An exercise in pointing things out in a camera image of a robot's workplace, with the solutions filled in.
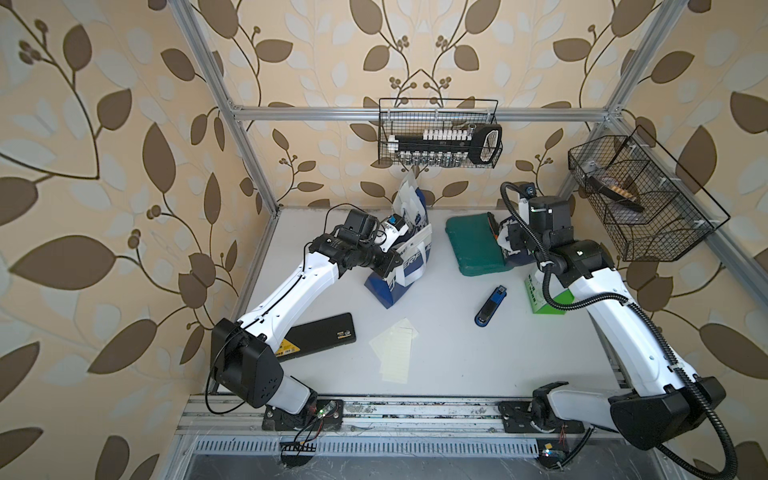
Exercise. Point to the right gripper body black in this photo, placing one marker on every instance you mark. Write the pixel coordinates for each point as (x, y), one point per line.
(522, 238)

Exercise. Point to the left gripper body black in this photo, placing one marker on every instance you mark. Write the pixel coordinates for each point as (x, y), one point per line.
(369, 255)

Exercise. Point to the blue stapler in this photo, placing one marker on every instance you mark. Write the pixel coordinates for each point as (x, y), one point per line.
(490, 306)

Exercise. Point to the large blue white tote bag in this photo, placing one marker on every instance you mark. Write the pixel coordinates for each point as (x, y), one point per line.
(511, 239)

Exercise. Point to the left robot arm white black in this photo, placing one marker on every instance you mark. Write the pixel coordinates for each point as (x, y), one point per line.
(243, 351)

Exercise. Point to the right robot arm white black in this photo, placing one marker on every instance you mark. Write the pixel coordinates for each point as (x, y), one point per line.
(665, 397)

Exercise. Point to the dark brush in basket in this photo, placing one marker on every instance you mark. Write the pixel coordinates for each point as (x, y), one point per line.
(608, 188)

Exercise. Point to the black socket tool set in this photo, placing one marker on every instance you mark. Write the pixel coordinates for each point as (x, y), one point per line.
(475, 146)

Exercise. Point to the black flat box yellow label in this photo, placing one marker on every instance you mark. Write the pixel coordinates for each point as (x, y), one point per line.
(317, 336)

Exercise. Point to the pale yellow receipt sheet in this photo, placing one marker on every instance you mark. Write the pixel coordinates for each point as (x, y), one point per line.
(393, 349)

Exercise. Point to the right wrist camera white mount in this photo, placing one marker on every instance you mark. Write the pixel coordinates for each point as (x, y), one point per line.
(526, 191)

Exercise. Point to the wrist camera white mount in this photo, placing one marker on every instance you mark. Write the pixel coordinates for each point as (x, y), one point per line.
(526, 191)
(393, 227)

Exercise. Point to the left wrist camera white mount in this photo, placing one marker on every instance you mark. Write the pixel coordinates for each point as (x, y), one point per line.
(393, 227)

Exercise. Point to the right wall wire basket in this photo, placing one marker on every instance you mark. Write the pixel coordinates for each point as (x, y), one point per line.
(679, 212)

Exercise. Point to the wall wire basket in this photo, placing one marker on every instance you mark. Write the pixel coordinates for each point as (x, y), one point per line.
(679, 212)
(408, 116)

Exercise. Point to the back wall wire basket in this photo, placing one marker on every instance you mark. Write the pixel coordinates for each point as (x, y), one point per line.
(408, 116)

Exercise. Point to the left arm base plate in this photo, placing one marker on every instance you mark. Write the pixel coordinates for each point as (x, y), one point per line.
(328, 413)

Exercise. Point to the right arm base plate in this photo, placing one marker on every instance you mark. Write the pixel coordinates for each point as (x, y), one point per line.
(534, 417)

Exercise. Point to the aluminium rail front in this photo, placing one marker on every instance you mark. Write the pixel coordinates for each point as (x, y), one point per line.
(381, 426)

